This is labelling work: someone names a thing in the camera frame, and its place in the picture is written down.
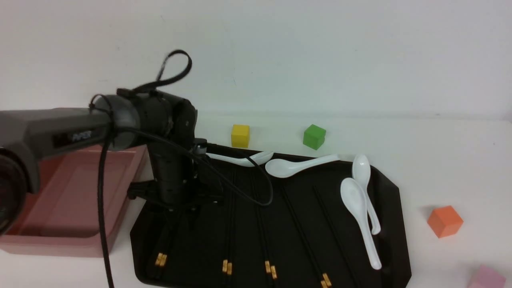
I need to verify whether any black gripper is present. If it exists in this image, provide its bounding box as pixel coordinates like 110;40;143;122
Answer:
130;90;222;233

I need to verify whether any black chopstick gold band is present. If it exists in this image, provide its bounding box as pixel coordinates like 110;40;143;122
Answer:
222;191;237;288
155;211;182;280
253;176;279;288
250;174;273;286
281;186;332;288
150;212;173;279
221;189;236;288
279;186;329;288

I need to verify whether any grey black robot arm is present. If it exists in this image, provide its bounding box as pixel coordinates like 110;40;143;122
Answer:
1;89;207;234

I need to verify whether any black plastic tray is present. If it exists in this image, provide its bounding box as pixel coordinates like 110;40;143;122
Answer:
130;161;412;288

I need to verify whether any white spoon far left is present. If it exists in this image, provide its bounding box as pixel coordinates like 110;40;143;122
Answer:
206;152;274;167

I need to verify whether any white spoon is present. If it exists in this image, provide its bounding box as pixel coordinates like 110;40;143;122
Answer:
340;178;382;270
265;154;340;178
352;154;381;235
206;152;274;167

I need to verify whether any yellow cube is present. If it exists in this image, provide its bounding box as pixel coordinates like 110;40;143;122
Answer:
231;124;250;149

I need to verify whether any white spoon centre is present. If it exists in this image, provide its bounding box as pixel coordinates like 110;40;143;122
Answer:
265;154;340;178

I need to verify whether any pink plastic bin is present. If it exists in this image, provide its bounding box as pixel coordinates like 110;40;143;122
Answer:
0;146;148;258

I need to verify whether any green cube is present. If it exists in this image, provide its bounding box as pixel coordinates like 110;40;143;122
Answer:
302;124;327;150

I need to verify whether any white spoon front right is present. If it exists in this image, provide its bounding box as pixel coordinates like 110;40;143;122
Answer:
340;178;382;270

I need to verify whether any white spoon far right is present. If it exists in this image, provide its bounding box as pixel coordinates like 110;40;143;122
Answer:
352;154;381;235

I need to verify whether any orange cube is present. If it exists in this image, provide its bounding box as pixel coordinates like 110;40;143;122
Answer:
427;205;463;238

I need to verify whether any pink cube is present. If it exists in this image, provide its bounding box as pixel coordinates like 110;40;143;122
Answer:
467;264;506;288

